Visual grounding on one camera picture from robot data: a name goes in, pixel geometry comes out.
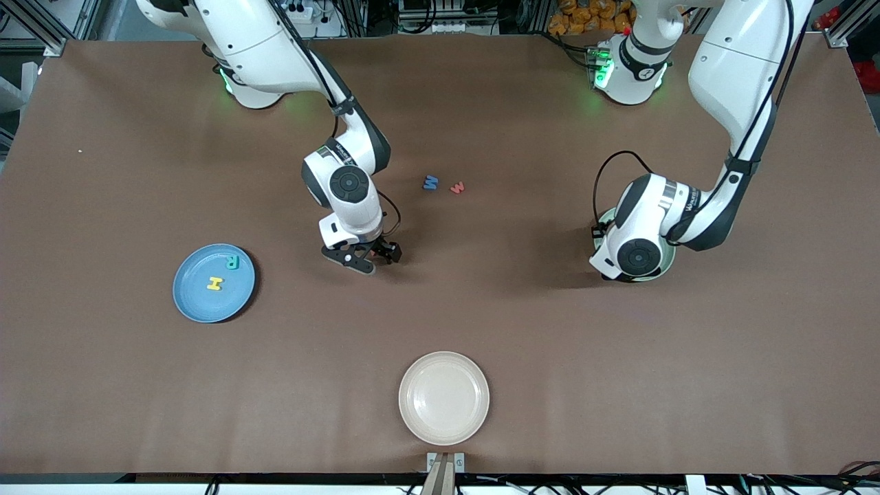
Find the green plate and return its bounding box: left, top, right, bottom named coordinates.
left=594, top=208, right=677, bottom=283

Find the beige plate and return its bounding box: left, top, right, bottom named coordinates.
left=399, top=351, right=490, bottom=446

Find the blue plate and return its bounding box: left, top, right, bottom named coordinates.
left=173, top=243, right=256, bottom=324

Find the brown table mat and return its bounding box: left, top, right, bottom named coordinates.
left=0, top=31, right=880, bottom=475

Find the equipment rack shelf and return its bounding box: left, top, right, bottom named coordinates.
left=397, top=0, right=500, bottom=35

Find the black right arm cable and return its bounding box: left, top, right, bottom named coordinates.
left=268, top=0, right=402, bottom=243

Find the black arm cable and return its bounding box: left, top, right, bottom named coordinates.
left=593, top=0, right=812, bottom=228
left=268, top=0, right=402, bottom=243

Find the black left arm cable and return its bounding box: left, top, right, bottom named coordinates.
left=593, top=0, right=812, bottom=228

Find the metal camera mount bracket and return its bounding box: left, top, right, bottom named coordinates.
left=426, top=452, right=465, bottom=495

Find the aluminium frame profile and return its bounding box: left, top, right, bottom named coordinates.
left=825, top=0, right=880, bottom=49
left=12, top=0, right=69, bottom=57

